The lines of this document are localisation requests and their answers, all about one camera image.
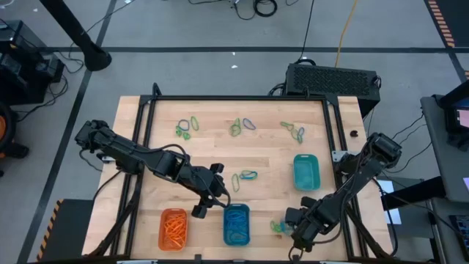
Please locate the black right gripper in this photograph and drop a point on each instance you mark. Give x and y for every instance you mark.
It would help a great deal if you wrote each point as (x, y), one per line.
(314, 218)

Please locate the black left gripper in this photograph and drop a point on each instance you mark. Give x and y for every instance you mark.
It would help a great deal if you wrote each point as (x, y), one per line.
(205, 183)

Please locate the orange rubber band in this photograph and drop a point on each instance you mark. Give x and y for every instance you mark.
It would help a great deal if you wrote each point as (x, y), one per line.
(175, 229)

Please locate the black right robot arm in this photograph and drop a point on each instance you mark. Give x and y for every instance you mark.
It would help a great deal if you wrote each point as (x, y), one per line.
(366, 165)

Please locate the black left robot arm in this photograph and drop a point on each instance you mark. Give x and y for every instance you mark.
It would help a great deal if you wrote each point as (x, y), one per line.
(128, 150)

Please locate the dark teal plastic basket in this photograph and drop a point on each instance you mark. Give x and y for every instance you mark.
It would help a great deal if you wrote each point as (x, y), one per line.
(226, 242)

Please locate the light teal plastic basket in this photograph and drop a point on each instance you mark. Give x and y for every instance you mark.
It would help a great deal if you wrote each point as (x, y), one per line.
(307, 174)

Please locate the orange plastic basket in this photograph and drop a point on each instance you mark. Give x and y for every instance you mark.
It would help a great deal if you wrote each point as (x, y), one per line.
(163, 242)

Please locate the small black round knob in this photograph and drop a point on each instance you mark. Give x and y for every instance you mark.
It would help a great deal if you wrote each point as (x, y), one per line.
(354, 133)

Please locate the black desk foot bar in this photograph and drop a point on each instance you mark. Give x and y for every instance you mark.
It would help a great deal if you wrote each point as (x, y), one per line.
(414, 192)

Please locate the dark grey desk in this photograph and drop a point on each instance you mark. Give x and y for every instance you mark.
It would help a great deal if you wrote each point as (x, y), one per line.
(439, 238)

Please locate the black hazard-striped floor mat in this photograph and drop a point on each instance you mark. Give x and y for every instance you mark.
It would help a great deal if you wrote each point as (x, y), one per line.
(69, 231)
(458, 22)

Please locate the black computer case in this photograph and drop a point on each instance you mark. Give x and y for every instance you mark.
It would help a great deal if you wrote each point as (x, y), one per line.
(329, 78)

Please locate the black keyboard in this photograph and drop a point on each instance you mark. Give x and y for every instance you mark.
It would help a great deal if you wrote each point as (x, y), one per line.
(462, 231)

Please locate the black pole with round base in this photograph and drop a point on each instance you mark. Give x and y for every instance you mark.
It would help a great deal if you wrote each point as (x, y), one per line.
(96, 58)

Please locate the black monitor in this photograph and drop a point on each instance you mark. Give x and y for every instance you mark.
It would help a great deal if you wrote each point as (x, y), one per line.
(452, 110)

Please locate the black orange mobile base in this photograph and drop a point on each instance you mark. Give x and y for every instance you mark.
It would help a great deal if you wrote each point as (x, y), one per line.
(11, 146)

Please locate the black equipment cart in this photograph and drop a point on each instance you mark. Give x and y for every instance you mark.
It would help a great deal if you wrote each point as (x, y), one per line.
(22, 73)

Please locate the black metal table frame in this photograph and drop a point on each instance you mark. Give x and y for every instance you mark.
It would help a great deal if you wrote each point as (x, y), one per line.
(238, 98)

